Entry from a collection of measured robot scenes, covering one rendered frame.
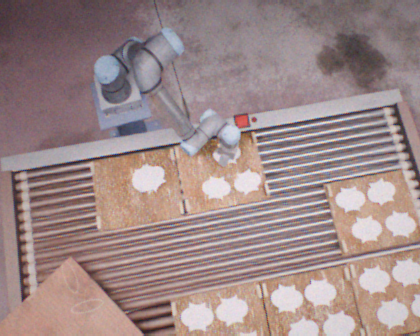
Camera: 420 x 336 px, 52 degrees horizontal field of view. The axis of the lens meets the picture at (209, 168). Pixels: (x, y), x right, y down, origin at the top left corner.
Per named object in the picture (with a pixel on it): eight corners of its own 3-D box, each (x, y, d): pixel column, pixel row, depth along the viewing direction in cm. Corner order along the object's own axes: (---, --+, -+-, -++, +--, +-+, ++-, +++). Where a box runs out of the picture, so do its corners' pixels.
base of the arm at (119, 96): (100, 80, 218) (95, 70, 209) (129, 75, 219) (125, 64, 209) (103, 106, 213) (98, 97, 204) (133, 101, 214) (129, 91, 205)
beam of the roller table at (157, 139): (5, 160, 217) (0, 157, 211) (393, 93, 234) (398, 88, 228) (6, 176, 215) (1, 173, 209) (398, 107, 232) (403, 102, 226)
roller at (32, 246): (24, 244, 205) (20, 243, 200) (409, 170, 220) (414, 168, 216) (25, 254, 204) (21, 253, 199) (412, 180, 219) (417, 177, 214)
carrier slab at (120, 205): (91, 162, 212) (90, 161, 210) (173, 148, 215) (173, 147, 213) (99, 232, 203) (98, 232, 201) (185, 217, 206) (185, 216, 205)
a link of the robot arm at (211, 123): (193, 122, 184) (212, 138, 182) (210, 104, 187) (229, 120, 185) (193, 128, 192) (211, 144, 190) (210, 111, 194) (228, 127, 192)
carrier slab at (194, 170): (173, 147, 215) (173, 146, 213) (253, 132, 218) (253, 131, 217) (187, 215, 206) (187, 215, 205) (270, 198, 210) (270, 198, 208)
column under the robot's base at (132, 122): (109, 132, 313) (77, 76, 229) (159, 119, 317) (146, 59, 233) (121, 181, 304) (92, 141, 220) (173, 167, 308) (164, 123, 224)
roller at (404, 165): (23, 233, 206) (19, 232, 201) (406, 161, 222) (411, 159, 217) (24, 243, 205) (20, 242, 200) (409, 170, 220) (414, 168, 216)
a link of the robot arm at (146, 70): (126, 69, 155) (197, 160, 182) (147, 49, 157) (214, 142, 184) (114, 67, 164) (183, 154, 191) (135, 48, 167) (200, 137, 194)
